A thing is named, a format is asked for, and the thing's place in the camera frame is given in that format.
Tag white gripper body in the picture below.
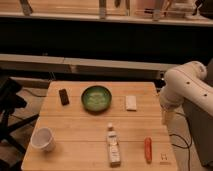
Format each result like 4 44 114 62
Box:
159 91 182 110

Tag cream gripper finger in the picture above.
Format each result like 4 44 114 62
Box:
162 109 175 125

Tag dark brown eraser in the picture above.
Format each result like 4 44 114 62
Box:
59 89 69 105

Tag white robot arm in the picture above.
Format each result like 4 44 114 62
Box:
159 61 213 125

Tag robot base cabinet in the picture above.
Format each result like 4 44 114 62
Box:
182 59 213 168

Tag white sponge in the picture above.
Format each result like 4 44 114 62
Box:
126 96 137 111

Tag orange carrot toy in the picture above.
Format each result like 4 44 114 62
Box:
144 137 152 164

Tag white glue bottle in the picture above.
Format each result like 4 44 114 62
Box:
106 123 121 167

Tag green bowl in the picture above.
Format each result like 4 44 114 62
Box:
81 85 112 112

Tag white paper cup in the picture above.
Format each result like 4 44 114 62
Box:
30 127 55 152

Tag black chair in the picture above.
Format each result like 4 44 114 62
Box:
0 74 39 153

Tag black cable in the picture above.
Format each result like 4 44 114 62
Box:
168 111 194 171

